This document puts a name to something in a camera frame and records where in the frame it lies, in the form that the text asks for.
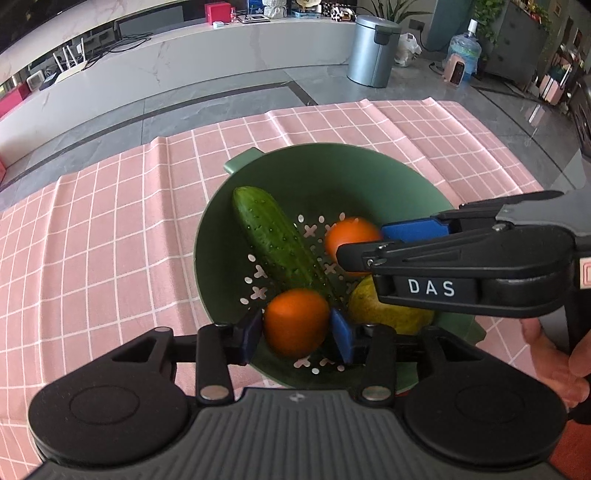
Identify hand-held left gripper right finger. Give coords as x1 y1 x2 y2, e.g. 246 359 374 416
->
329 307 481 402

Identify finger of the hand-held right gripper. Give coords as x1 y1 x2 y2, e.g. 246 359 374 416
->
336 224 576 319
381 191 564 244

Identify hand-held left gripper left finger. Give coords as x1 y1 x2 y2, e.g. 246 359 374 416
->
111 310 265 401

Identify orange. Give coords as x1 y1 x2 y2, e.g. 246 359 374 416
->
324 217 384 277
263 288 331 358

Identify green colander bowl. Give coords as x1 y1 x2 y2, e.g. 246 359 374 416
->
194 143 485 398

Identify person's right hand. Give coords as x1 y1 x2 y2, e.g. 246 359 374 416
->
521 318 591 409

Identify yellow green pear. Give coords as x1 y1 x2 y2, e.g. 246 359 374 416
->
347 275 435 335

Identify green cucumber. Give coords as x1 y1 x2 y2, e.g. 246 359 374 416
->
232 186 340 305

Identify pink case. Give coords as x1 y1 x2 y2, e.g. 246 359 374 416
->
538 71 571 104

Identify pink space heater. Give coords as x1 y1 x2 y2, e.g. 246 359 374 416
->
443 54 468 86

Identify pink checked tablecloth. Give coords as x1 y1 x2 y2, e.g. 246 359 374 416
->
0 98 546 480

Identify white plastic bag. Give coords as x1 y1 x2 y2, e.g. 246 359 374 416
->
394 33 423 68

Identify silver pedal trash can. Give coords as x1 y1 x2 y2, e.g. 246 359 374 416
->
347 15 402 88

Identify blue water jug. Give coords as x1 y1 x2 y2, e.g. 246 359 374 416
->
445 18 482 77

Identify grey drawer cabinet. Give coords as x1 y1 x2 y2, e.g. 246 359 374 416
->
485 0 550 86

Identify orange red clothing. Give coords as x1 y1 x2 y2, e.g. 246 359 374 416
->
551 415 591 480

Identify long leaf potted plant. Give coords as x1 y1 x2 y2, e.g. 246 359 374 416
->
358 0 416 24

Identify hanging green vine plant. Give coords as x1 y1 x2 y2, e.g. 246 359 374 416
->
471 0 509 42

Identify black white cow figurines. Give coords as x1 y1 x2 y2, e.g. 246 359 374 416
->
322 1 356 22

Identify white marble tv console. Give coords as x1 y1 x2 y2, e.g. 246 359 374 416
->
0 18 365 181

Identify red gift box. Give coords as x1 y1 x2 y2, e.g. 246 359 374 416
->
205 2 230 26

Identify white wifi router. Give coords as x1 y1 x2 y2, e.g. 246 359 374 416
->
52 38 92 79

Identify magenta box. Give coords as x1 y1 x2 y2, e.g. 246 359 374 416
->
0 85 29 118

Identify black cables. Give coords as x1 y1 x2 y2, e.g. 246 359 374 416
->
88 34 153 61

